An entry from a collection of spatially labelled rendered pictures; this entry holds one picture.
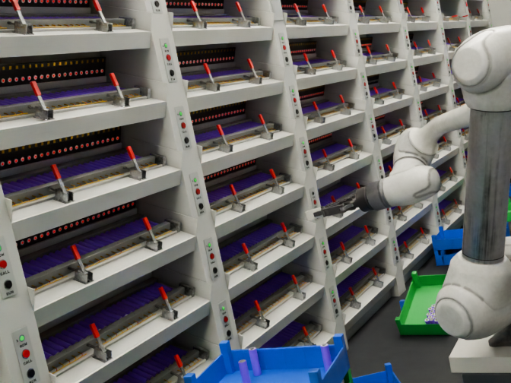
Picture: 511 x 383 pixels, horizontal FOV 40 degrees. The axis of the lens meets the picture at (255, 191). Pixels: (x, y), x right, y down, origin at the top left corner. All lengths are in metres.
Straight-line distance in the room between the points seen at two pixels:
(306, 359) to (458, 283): 0.43
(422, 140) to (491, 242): 0.51
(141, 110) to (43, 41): 0.34
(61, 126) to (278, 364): 0.74
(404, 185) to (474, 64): 0.58
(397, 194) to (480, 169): 0.44
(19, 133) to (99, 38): 0.37
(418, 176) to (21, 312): 1.15
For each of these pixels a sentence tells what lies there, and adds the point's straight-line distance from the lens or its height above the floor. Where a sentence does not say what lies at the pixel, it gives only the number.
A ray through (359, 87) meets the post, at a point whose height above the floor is 0.98.
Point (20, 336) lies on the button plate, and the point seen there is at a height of 0.64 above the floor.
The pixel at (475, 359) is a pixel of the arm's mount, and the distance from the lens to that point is 1.99.
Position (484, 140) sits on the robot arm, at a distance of 1.70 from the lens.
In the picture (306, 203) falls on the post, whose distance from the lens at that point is 2.61.
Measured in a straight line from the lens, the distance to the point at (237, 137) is 2.37.
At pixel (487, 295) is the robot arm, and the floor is 0.45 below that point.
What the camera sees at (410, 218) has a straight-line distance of 3.59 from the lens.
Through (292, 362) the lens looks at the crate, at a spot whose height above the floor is 0.42.
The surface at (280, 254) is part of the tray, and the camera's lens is 2.42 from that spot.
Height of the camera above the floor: 1.01
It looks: 7 degrees down
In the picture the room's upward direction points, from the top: 12 degrees counter-clockwise
